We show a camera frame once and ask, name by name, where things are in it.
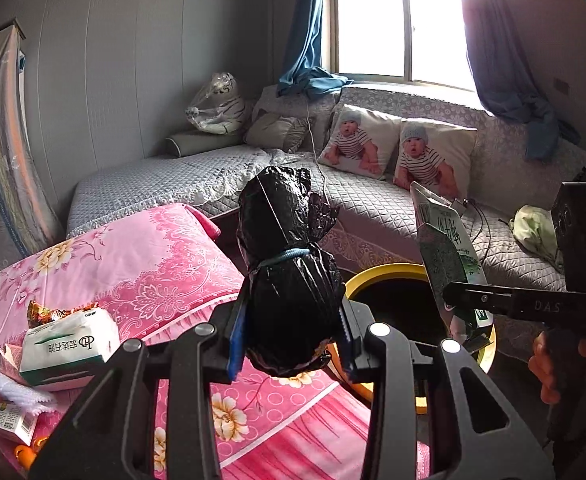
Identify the grey quilted sofa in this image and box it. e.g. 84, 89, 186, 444
65, 85, 586, 361

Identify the leaning printed panel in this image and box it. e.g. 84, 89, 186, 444
0, 20, 66, 281

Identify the small orange object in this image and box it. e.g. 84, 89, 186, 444
13, 437, 48, 471

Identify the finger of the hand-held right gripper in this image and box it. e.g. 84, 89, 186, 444
442, 282, 520, 317
463, 333, 494, 357

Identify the black plastic bag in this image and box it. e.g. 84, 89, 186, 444
237, 164, 346, 378

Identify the window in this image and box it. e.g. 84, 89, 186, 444
323, 0, 478, 92

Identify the white green tissue pack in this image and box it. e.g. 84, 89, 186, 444
19, 307, 121, 387

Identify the grey cushion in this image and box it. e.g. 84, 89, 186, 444
245, 110, 316, 153

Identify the blue curtain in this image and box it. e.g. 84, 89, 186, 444
453, 0, 581, 161
277, 0, 354, 100

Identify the grey bolster pillow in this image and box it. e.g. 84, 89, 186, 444
165, 130, 246, 158

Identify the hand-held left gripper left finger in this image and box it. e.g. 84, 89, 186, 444
28, 292, 254, 480

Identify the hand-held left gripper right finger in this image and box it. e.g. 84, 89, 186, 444
335, 300, 556, 480

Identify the green white milk carton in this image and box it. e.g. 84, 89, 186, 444
409, 181, 496, 356

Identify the white cable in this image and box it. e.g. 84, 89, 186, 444
303, 95, 336, 211

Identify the white fuzzy brush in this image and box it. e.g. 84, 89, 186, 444
0, 369, 58, 413

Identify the orange noodle snack packet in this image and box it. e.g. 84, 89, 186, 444
27, 300, 98, 331

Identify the white power strip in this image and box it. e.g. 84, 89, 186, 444
450, 198, 476, 221

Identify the small white green carton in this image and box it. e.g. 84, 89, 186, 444
0, 400, 38, 447

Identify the pink floral tablecloth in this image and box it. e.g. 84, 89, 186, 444
0, 203, 431, 480

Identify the yellow trash bin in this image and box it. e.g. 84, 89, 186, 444
323, 261, 498, 413

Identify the pink paper box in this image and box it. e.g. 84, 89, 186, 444
0, 344, 58, 393

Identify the black cable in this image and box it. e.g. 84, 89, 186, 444
473, 202, 511, 261

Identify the person's right hand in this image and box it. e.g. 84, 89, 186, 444
528, 331, 562, 407

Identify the baby print pillow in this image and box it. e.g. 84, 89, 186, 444
393, 120, 478, 201
318, 104, 404, 181

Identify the light green cloth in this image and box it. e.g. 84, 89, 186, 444
510, 204, 564, 266

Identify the tiger plush in plastic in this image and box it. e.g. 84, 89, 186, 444
185, 72, 248, 136

